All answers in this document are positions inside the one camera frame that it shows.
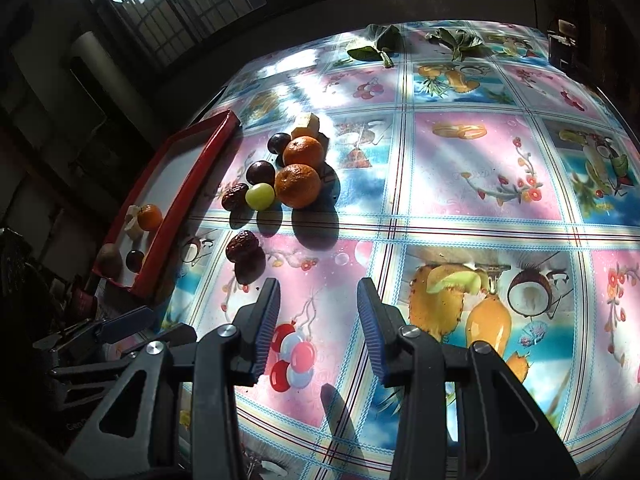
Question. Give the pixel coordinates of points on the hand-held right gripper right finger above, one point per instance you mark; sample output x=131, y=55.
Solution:
x=372, y=332

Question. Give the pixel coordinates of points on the green leaf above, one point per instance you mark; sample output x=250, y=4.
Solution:
x=382, y=37

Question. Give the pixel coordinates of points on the dark plum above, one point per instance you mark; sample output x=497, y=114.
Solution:
x=277, y=143
x=260, y=172
x=135, y=260

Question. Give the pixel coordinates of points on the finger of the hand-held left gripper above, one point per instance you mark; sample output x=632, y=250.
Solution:
x=170, y=335
x=125, y=322

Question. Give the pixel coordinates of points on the red date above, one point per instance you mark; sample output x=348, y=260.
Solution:
x=234, y=197
x=241, y=246

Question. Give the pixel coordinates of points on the orange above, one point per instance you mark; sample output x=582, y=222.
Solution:
x=297, y=186
x=150, y=217
x=303, y=152

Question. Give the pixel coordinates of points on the barred window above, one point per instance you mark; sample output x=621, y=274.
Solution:
x=160, y=10

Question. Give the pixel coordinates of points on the small tan cup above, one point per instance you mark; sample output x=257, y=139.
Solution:
x=565, y=26

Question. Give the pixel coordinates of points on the white pipe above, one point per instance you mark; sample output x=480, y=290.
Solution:
x=87, y=44

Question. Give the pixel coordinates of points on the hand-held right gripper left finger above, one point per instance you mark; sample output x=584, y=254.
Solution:
x=265, y=330

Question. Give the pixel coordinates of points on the red tray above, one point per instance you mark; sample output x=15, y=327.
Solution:
x=200, y=170

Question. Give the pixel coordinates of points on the bunch of green leaves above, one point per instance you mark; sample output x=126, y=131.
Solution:
x=457, y=40

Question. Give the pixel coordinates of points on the brown kiwi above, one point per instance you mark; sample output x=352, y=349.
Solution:
x=109, y=259

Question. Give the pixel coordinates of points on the black box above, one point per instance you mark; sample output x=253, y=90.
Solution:
x=562, y=50

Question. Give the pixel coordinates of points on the green grape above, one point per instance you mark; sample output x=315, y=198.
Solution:
x=260, y=196

